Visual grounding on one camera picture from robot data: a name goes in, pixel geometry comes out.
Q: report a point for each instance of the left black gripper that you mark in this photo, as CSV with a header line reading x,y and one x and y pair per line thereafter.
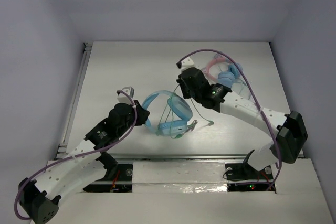
x,y
142,114

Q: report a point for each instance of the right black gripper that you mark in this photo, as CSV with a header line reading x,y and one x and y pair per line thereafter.
x,y
186,94

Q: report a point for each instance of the light blue headphones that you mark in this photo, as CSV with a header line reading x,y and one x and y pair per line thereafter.
x,y
176,117

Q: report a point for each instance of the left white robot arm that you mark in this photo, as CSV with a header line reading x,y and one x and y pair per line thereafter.
x,y
40,195

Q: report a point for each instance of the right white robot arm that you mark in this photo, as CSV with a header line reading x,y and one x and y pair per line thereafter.
x,y
287,130

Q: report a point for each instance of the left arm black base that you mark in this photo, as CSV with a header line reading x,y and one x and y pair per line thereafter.
x,y
116,180

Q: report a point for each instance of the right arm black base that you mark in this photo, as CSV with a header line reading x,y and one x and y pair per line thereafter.
x,y
241,177

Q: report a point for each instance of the pink blue cat-ear headphones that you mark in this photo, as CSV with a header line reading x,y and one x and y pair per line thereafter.
x,y
222,71

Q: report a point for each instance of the silver tape strip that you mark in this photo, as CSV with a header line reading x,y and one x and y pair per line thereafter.
x,y
178,177

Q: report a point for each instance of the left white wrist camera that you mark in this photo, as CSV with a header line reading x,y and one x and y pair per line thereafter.
x,y
125,95

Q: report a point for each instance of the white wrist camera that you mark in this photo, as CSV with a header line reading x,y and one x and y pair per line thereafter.
x,y
125,95
185,63

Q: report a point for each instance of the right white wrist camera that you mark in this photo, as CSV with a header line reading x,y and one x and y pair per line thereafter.
x,y
185,63

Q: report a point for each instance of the aluminium front rail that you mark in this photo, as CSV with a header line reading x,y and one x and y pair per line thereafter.
x,y
175,157

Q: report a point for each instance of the aluminium rail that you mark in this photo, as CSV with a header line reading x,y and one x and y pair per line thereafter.
x,y
175,157
62,146

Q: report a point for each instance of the aluminium left side rail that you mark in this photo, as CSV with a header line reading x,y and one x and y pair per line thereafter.
x,y
62,146

